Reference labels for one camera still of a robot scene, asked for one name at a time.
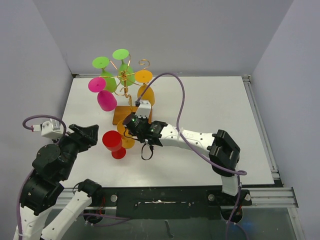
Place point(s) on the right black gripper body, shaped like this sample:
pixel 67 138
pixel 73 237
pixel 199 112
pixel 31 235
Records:
pixel 139 135

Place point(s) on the gold wire wine glass rack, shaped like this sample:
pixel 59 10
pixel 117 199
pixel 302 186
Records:
pixel 120 112

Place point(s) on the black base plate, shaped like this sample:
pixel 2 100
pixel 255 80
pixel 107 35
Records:
pixel 170 203

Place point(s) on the green wine glass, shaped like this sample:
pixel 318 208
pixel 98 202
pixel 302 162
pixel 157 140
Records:
pixel 125 71
pixel 101 62

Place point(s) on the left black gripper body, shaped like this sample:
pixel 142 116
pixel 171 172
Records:
pixel 72 144

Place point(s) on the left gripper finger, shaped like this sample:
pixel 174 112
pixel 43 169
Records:
pixel 89 135
pixel 77 131

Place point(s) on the magenta wine glass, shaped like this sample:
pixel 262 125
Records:
pixel 105 99

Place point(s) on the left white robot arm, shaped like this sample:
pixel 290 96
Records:
pixel 39 193

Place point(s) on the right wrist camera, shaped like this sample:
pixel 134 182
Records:
pixel 144 109

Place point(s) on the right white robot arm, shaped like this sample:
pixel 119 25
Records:
pixel 218 148

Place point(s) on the red wine glass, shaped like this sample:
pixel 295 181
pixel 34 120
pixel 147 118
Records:
pixel 113 142

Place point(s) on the orange wine glass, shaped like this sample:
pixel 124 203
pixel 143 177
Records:
pixel 147 87
pixel 127 139

